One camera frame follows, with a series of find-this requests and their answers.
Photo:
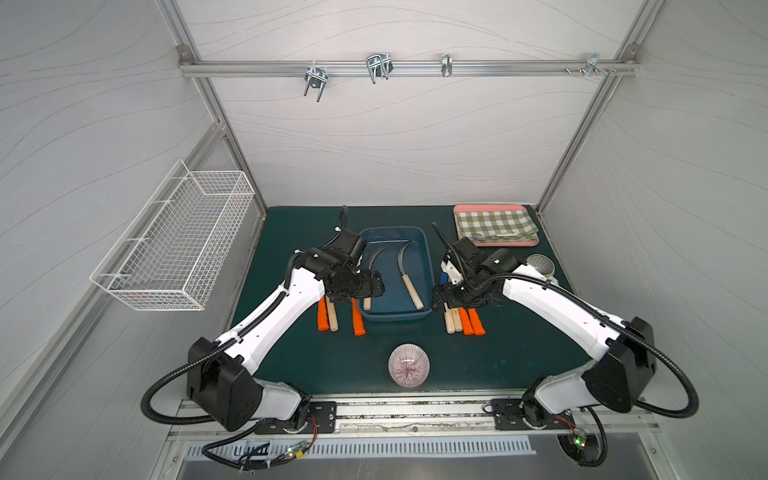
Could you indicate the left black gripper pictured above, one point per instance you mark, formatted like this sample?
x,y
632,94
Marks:
x,y
365,285

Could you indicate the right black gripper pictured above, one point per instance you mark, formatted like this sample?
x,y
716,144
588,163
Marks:
x,y
450,294

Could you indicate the orange sickle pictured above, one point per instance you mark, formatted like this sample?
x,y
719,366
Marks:
x,y
467,326
323,323
476,323
357,320

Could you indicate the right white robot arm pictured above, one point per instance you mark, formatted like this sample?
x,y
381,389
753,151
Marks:
x,y
623,355

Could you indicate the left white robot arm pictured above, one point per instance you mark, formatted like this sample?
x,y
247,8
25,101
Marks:
x,y
220,373

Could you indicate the blue plastic storage box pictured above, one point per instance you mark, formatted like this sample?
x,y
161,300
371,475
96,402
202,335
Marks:
x,y
395,304

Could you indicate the green checkered cloth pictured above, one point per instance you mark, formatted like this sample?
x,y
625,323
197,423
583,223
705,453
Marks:
x,y
506,226

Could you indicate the pink tray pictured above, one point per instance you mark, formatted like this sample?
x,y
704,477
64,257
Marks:
x,y
495,207

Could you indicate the orange sickle beside box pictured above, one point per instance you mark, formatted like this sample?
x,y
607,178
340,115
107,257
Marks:
x,y
357,320

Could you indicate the striped ceramic mug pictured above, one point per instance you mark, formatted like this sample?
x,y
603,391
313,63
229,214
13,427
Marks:
x,y
544,265

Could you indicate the purple striped bowl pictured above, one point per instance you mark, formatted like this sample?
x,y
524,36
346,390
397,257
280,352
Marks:
x,y
409,365

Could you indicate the metal clamp hook left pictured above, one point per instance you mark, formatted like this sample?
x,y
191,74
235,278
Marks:
x,y
315,78

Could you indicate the metal U-bolt hook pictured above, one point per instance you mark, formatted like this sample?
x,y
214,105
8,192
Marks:
x,y
379,66

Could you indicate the aluminium crossbar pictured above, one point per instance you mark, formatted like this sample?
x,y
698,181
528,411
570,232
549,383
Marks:
x,y
401,68

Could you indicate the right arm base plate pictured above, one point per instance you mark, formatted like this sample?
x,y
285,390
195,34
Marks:
x,y
514,414

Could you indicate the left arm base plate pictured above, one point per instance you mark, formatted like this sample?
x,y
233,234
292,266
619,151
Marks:
x,y
317,416

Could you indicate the aluminium front rail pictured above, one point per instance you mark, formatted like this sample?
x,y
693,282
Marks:
x,y
429,413

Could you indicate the white wire basket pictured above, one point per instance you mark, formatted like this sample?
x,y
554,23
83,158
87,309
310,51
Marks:
x,y
170,255

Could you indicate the slotted cable duct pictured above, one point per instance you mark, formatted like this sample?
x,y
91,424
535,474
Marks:
x,y
371,447

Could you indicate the small metal ring hook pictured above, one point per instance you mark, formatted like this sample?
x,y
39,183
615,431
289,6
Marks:
x,y
446,65

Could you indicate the metal bracket hook right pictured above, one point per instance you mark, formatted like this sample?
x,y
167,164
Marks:
x,y
592,67

